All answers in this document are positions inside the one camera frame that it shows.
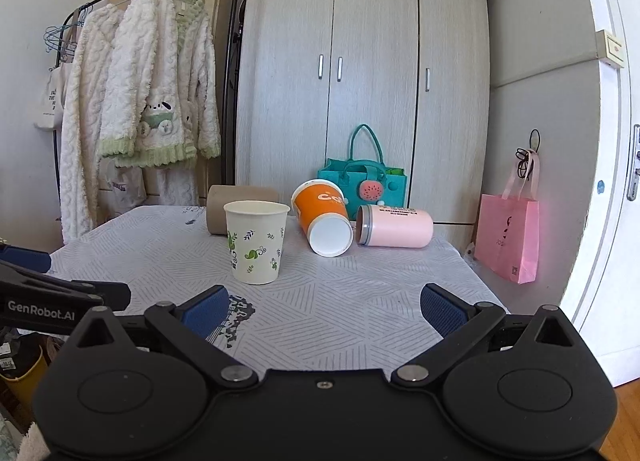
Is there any white fluffy cloth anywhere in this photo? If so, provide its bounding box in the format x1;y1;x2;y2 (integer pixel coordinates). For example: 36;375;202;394
0;411;53;461

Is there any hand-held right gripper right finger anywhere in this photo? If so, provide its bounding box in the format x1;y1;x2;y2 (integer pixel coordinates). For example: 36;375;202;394
391;283;588;388

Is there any orange paper cup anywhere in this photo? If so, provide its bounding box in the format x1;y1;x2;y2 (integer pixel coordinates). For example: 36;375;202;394
291;180;355;258

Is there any teal wire hanger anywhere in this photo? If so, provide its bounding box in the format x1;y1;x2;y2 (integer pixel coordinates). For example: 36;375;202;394
44;23;78;62

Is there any white leaf print paper cup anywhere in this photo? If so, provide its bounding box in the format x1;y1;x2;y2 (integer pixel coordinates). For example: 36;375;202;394
223;200;291;286

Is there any black cord loop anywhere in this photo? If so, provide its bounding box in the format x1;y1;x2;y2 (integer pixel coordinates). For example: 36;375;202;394
515;129;542;180

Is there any white tote bag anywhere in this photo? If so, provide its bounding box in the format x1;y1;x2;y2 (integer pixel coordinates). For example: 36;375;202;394
34;63;68;130

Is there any grey wooden wardrobe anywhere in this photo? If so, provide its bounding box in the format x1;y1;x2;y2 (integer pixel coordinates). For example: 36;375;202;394
234;0;493;242

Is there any white printed plastic bag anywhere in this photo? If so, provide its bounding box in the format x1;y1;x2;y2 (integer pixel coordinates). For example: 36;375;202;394
102;161;148;214

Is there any white green-trimmed fleece jacket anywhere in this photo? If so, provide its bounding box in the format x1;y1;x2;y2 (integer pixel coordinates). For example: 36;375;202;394
99;0;222;169

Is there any pink tumbler cup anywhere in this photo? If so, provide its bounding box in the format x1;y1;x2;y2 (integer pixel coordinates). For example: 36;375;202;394
355;204;435;249

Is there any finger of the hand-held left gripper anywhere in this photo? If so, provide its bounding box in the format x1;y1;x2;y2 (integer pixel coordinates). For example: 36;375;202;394
0;245;52;275
72;281;132;313

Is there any white door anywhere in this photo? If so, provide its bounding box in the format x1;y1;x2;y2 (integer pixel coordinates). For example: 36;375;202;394
557;0;640;389

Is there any beige wall switch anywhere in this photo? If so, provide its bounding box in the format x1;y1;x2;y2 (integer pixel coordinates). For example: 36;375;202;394
595;30;626;68

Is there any white fleece robe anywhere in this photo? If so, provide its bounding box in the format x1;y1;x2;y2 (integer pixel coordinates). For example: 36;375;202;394
59;6;151;244

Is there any pink paper shopping bag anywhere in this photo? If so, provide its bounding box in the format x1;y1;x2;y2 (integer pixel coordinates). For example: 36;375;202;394
474;148;541;285

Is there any brown paper cup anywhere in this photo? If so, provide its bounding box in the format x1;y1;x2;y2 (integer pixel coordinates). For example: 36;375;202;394
206;184;279;237

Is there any metal door handle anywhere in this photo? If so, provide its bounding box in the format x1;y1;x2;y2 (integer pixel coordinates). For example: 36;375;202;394
627;125;640;202

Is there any teal felt handbag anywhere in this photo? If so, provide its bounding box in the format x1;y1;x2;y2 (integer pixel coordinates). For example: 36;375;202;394
318;124;408;214

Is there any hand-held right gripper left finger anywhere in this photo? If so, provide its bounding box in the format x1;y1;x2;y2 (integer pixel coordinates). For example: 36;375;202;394
65;285;260;388

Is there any yellow bin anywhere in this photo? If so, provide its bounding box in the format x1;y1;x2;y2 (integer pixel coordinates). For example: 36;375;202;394
0;346;50;412

